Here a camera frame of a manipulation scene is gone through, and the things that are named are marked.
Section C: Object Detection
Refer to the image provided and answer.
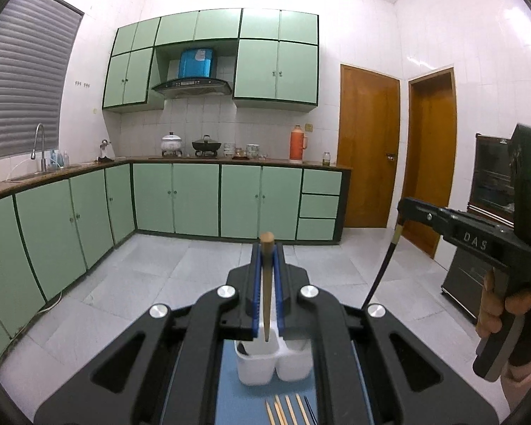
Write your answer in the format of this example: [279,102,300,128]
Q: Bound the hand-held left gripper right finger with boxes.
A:
[272,245,498,425]

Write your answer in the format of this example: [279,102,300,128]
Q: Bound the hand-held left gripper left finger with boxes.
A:
[34,244,263,425]

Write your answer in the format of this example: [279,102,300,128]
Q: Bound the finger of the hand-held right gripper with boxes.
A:
[397,197,453,236]

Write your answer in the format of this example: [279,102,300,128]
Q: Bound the white utensil holder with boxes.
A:
[234,324,313,386]

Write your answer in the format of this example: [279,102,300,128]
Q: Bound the person's right forearm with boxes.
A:
[500,347,531,412]

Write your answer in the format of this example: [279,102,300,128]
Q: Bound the person's right hand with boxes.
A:
[475,269,531,339]

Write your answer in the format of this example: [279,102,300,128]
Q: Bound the black oven cabinet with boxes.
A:
[440,133,531,325]

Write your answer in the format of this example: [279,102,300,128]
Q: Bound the plain wooden door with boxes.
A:
[400,67,457,258]

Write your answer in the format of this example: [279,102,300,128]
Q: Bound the green base cabinets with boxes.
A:
[0,160,352,366]

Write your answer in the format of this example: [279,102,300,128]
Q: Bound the blue table mat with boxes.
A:
[166,341,375,425]

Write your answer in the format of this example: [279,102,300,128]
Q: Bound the orange thermos flask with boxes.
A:
[289,125,309,161]

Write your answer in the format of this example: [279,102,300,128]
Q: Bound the black wok with lid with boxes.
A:
[192,135,223,157]

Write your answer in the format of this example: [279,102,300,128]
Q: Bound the white cooking pot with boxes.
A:
[160,132,184,157]

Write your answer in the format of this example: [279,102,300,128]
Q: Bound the black range hood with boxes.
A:
[152,46,233,98]

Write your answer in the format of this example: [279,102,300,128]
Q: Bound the bottles beside sink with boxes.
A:
[48,148,72,169]

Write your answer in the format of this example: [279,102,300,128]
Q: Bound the chrome kitchen faucet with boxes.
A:
[30,123,49,172]

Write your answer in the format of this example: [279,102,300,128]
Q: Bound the grey window blind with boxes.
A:
[0,0,85,164]

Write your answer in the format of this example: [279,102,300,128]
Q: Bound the wooden door with handle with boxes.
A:
[337,64,401,230]

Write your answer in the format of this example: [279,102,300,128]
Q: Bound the green wall cabinets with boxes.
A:
[102,8,321,113]

